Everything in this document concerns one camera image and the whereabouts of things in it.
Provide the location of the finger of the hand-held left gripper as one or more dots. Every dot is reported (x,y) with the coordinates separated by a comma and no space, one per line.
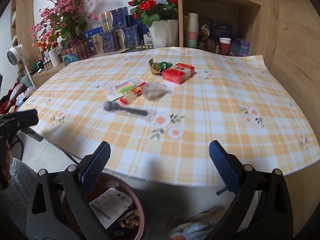
(25,118)

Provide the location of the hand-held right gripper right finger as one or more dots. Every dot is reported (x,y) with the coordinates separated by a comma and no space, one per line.
(225,166)

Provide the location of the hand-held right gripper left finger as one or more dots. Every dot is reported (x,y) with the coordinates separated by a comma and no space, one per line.
(95,166)

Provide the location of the brown plastic bin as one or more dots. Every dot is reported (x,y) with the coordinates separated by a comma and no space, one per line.
(113,180)

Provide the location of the printed white leaflet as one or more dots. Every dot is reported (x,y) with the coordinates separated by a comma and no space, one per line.
(110,205)

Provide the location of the black plastic fork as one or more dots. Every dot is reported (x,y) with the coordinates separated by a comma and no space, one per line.
(125,109)

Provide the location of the red yellow stick packet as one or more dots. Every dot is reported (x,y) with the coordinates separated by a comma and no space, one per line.
(132,93)

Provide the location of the clear plastic film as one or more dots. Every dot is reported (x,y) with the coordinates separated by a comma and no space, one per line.
(155,91)

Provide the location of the red cigarette box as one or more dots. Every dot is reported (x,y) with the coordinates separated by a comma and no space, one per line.
(177,73)

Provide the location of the green gold wrapper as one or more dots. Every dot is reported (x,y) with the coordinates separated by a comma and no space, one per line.
(160,66)

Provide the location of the pile of bags and packets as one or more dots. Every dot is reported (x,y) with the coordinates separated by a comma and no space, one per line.
(12,100)

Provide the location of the orange checked floral tablecloth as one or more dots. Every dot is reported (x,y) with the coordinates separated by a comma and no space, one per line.
(212,130)

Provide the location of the low wooden cabinet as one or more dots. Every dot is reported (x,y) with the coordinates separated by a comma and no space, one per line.
(47,76)

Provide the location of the row of small brown bottles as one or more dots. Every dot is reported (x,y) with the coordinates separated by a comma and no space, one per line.
(48,63)

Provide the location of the white standing fan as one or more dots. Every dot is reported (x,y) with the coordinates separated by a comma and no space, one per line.
(13,53)

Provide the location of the white ribbed vase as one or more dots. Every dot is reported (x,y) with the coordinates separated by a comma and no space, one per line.
(53,57)

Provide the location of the orange artificial flowers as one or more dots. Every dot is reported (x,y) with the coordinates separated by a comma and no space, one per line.
(48,42)

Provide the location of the decorated metal tin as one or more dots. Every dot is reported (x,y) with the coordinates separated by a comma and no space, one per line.
(75,52)

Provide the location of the wooden bookcase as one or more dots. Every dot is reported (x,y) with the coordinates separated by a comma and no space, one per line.
(25,17)

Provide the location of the flat blue box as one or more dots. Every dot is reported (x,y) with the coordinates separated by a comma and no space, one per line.
(92,33)

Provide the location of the red paper cup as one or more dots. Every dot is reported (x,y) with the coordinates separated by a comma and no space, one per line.
(225,47)

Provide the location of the small light blue box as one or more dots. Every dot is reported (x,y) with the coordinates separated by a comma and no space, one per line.
(241,48)

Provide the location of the brown drinking glass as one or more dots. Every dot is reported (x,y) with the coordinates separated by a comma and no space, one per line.
(212,47)

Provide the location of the pink artificial blossom arrangement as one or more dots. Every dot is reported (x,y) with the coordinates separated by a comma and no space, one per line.
(65,5)

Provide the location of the gold leaf-shaped plate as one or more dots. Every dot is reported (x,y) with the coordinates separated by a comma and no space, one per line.
(137,48)

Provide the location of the blue printed box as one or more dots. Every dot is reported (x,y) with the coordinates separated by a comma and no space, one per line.
(222,31)

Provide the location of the dark illustrated box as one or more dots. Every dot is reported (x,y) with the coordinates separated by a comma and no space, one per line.
(205,30)

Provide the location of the small white blue box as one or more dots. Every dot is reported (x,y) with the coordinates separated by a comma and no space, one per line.
(148,38)

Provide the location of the stack of pastel cups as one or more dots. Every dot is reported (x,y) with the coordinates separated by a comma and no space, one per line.
(192,30)

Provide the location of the wooden shelf unit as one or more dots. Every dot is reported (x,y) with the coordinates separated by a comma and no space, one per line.
(260,30)

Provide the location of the white faceted flower pot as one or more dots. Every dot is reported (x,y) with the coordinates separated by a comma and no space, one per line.
(162,33)

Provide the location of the red artificial rose plant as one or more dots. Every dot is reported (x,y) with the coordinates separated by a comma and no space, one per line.
(152,5)

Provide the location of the black folding table frame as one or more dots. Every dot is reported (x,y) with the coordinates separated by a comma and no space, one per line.
(222,190)

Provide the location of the white wall socket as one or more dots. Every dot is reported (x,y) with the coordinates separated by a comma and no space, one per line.
(93,11)

